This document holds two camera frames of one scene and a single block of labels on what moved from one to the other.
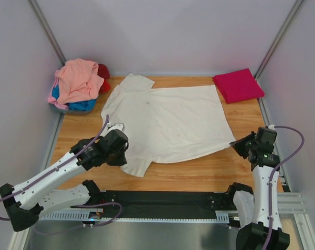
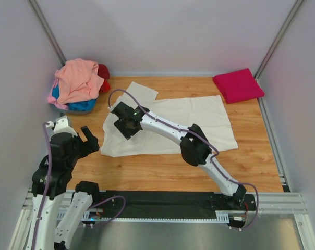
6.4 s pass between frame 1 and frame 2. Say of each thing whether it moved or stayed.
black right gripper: moved
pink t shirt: stayed
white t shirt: moved
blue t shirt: stayed
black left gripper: moved
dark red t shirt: stayed
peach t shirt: stayed
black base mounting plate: stayed
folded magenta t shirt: stayed
